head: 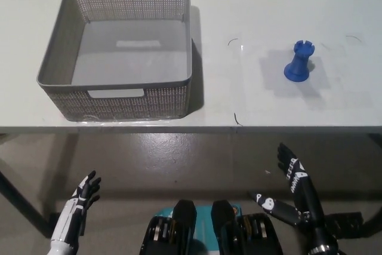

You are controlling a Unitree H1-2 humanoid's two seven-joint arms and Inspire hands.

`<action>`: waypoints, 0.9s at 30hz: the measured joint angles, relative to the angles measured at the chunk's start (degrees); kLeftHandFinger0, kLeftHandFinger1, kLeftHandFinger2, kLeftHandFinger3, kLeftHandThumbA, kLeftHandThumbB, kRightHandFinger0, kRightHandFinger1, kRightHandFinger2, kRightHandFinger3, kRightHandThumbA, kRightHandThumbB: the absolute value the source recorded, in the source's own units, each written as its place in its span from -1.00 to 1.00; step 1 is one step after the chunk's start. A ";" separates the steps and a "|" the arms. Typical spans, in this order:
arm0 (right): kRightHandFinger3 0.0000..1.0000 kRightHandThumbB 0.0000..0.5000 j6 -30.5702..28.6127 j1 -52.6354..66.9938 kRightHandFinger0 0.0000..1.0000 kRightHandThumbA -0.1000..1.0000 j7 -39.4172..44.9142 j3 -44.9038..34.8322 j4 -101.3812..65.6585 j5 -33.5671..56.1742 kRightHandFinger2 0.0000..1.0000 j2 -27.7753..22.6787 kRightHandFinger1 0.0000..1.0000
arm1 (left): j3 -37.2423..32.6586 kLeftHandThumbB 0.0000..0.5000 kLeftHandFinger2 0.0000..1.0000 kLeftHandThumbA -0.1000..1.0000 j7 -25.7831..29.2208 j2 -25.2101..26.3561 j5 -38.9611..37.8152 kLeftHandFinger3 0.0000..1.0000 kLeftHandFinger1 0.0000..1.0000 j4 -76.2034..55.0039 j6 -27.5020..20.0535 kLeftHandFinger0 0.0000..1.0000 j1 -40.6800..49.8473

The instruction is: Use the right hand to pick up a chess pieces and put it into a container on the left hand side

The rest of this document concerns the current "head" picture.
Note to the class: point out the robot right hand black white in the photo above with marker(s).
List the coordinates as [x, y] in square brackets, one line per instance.
[304, 195]

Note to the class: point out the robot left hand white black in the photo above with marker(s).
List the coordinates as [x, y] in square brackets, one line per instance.
[74, 207]

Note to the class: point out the blue chess rook piece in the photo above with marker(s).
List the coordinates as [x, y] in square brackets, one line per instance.
[298, 64]

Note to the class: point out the grey perforated plastic basket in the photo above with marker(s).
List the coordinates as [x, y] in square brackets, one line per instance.
[131, 55]

